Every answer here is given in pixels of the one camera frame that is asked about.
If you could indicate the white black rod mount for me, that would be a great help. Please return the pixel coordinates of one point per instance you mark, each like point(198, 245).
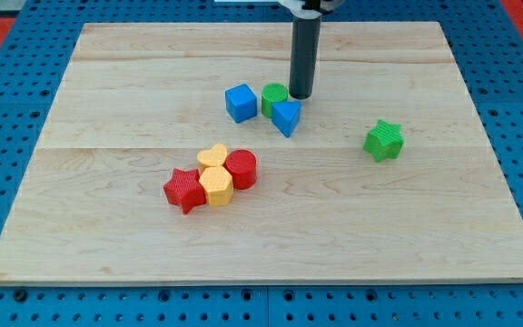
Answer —
point(311, 9)

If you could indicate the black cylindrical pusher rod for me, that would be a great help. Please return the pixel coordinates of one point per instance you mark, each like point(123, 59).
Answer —
point(304, 48)

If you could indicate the blue triangle block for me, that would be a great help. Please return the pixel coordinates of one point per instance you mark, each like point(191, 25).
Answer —
point(286, 116)

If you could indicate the green cylinder block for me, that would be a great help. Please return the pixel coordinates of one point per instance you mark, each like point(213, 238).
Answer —
point(270, 94)

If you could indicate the blue cube block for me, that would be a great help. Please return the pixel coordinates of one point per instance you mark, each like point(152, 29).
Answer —
point(241, 103)

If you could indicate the green star block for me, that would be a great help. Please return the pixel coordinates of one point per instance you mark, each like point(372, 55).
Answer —
point(384, 141)

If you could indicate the red cylinder block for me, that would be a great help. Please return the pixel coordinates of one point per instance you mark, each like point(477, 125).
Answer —
point(242, 166)

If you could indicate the yellow heart block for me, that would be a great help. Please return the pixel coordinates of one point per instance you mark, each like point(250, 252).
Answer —
point(213, 157)

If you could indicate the yellow hexagon block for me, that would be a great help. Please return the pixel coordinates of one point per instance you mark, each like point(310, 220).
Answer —
point(217, 185)

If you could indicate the red star block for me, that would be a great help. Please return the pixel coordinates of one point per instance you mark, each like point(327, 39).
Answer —
point(185, 190)

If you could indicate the light wooden board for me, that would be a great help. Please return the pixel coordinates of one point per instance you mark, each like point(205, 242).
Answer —
point(138, 100)

